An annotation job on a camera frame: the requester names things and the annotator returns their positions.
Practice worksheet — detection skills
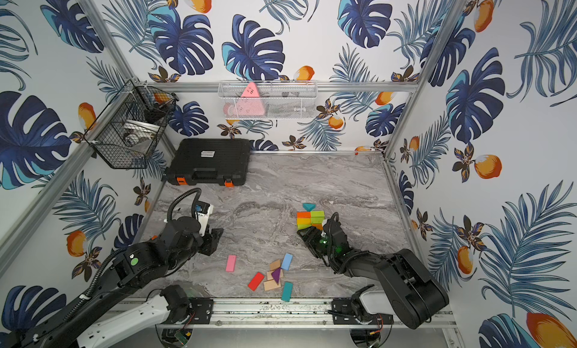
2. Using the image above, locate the purple triangle block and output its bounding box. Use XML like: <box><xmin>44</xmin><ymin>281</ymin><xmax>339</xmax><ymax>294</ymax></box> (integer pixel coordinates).
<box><xmin>270</xmin><ymin>268</ymin><xmax>283</xmax><ymax>283</ymax></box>

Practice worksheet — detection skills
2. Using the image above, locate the light blue block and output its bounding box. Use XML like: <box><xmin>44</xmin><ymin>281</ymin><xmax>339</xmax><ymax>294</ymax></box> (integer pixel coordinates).
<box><xmin>281</xmin><ymin>253</ymin><xmax>293</xmax><ymax>271</ymax></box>

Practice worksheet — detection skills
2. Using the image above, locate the pink block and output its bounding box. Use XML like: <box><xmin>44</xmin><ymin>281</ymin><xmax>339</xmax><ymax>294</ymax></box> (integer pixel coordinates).
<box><xmin>225</xmin><ymin>255</ymin><xmax>237</xmax><ymax>273</ymax></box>

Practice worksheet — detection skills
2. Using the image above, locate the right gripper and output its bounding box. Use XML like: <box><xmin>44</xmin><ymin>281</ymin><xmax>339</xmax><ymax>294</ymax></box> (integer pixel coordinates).
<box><xmin>297</xmin><ymin>226</ymin><xmax>336</xmax><ymax>260</ymax></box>

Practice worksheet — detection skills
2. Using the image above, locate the pink triangle sign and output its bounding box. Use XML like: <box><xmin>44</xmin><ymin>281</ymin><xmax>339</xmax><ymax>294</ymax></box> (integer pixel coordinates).
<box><xmin>234</xmin><ymin>82</ymin><xmax>265</xmax><ymax>116</ymax></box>

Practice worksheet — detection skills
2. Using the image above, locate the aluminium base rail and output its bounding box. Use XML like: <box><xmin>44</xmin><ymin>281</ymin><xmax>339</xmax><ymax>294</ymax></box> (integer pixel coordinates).
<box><xmin>152</xmin><ymin>296</ymin><xmax>457</xmax><ymax>329</ymax></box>

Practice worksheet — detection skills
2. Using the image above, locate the red block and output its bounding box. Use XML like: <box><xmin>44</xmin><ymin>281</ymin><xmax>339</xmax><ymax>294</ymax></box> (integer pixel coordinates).
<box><xmin>248</xmin><ymin>272</ymin><xmax>265</xmax><ymax>292</ymax></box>

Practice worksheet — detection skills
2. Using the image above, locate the black tool case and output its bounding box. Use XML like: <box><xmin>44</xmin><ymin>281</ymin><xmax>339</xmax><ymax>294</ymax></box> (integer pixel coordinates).
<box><xmin>162</xmin><ymin>138</ymin><xmax>251</xmax><ymax>187</ymax></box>

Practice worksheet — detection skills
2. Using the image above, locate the natural wood block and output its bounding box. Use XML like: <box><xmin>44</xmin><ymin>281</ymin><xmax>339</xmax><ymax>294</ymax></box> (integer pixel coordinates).
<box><xmin>263</xmin><ymin>280</ymin><xmax>281</xmax><ymax>291</ymax></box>

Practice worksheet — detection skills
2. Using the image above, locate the white wire shelf basket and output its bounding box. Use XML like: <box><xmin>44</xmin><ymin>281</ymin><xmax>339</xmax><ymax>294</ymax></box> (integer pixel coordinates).
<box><xmin>218</xmin><ymin>80</ymin><xmax>318</xmax><ymax>119</ymax></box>

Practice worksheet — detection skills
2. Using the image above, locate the black wire basket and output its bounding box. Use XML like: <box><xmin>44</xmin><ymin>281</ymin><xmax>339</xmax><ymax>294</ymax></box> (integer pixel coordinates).
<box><xmin>83</xmin><ymin>80</ymin><xmax>179</xmax><ymax>169</ymax></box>

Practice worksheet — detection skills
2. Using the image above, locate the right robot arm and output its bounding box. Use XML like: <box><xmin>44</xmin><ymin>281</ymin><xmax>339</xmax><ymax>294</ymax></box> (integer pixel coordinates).
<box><xmin>298</xmin><ymin>213</ymin><xmax>449</xmax><ymax>329</ymax></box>

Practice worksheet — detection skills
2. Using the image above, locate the teal block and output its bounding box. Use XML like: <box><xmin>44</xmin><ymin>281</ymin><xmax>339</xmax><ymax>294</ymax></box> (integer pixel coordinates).
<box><xmin>302</xmin><ymin>203</ymin><xmax>316</xmax><ymax>212</ymax></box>
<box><xmin>281</xmin><ymin>282</ymin><xmax>293</xmax><ymax>302</ymax></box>

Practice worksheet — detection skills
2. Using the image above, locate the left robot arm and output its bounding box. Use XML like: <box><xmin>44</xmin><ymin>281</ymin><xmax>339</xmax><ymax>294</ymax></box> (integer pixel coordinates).
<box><xmin>1</xmin><ymin>188</ymin><xmax>223</xmax><ymax>347</ymax></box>

